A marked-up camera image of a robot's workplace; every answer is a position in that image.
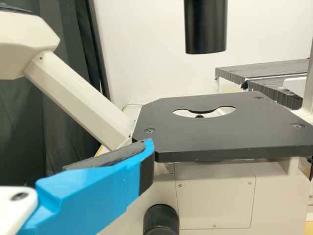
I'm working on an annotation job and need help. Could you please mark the cream microscope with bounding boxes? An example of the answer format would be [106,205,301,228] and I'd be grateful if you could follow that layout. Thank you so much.
[0,0,313,235]

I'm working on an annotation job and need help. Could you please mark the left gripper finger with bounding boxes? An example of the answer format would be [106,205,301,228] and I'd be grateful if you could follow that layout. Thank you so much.
[18,138,155,235]

